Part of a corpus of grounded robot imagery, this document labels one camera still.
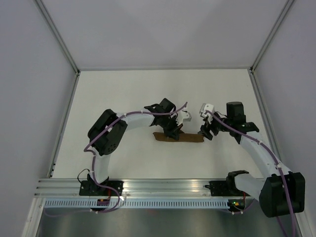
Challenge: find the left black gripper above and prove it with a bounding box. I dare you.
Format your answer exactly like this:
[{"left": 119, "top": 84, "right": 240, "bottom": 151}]
[{"left": 160, "top": 116, "right": 183, "bottom": 141}]

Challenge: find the brown cloth napkin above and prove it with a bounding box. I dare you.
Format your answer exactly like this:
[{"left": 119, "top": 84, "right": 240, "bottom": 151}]
[{"left": 153, "top": 132, "right": 204, "bottom": 143}]

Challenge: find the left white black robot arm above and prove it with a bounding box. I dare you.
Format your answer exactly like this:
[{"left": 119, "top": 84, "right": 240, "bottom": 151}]
[{"left": 84, "top": 98, "right": 191, "bottom": 196}]

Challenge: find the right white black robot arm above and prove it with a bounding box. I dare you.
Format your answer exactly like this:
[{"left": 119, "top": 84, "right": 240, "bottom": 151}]
[{"left": 199, "top": 102, "right": 306, "bottom": 218}]

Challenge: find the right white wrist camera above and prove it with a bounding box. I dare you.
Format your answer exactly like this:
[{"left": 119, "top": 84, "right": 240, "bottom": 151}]
[{"left": 199, "top": 103, "right": 215, "bottom": 123}]

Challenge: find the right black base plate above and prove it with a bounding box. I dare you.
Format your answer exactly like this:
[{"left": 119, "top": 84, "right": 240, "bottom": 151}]
[{"left": 203, "top": 180, "right": 250, "bottom": 197}]

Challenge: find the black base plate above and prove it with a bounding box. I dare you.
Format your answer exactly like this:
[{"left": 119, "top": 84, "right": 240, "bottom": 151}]
[
  {"left": 79, "top": 180, "right": 123, "bottom": 197},
  {"left": 203, "top": 180, "right": 250, "bottom": 197}
]

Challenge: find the white slotted cable duct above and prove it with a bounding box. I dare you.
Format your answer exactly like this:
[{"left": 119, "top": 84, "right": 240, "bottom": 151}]
[{"left": 44, "top": 198, "right": 229, "bottom": 209}]

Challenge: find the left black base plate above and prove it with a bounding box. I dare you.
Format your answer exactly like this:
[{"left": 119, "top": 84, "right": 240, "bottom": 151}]
[{"left": 79, "top": 180, "right": 123, "bottom": 197}]

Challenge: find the aluminium mounting rail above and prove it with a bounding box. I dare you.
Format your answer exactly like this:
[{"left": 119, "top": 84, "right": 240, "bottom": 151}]
[{"left": 34, "top": 179, "right": 304, "bottom": 198}]

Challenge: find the right aluminium frame post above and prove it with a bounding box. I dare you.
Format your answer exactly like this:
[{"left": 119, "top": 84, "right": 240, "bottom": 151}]
[{"left": 249, "top": 0, "right": 296, "bottom": 74}]

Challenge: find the aluminium frame post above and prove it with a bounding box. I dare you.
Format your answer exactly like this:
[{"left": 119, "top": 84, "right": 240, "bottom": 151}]
[
  {"left": 249, "top": 0, "right": 296, "bottom": 74},
  {"left": 34, "top": 0, "right": 80, "bottom": 75}
]

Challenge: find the left aluminium frame post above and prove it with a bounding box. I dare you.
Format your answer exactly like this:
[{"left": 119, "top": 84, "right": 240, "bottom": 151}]
[{"left": 34, "top": 0, "right": 80, "bottom": 75}]

